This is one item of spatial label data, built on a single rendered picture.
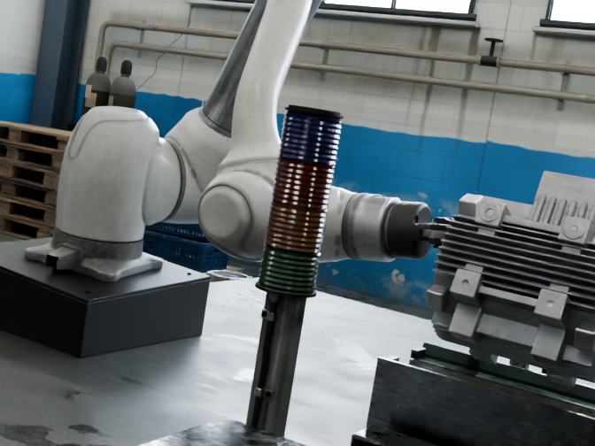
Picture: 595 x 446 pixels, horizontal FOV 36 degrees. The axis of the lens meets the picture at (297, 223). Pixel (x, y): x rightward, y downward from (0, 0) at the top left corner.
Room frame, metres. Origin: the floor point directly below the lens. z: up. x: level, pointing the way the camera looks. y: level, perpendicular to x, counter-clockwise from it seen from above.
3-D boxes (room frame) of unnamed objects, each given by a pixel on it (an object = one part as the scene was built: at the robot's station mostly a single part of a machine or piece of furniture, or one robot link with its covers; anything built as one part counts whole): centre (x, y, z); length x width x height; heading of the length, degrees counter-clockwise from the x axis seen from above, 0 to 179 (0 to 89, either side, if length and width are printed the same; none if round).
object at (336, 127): (0.92, 0.00, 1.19); 0.06 x 0.06 x 0.04
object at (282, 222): (0.92, 0.00, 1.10); 0.06 x 0.06 x 0.04
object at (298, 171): (0.92, 0.00, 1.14); 0.06 x 0.06 x 0.04
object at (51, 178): (7.77, 2.22, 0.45); 1.26 x 0.86 x 0.89; 60
